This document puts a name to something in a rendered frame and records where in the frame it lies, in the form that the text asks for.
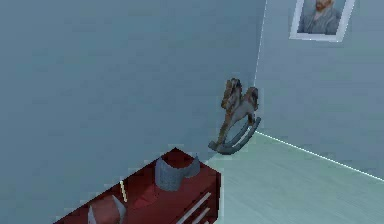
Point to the pale yellow pencil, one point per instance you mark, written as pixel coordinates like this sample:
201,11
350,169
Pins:
123,191

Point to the white framed portrait painting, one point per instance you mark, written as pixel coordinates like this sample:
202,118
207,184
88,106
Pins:
319,18

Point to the grey denim shorts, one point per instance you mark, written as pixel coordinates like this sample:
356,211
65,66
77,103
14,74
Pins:
170,178

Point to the dark red chest of drawers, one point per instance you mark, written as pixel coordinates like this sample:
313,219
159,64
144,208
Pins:
186,196

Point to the grey rocking horse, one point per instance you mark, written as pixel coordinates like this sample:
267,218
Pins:
237,113

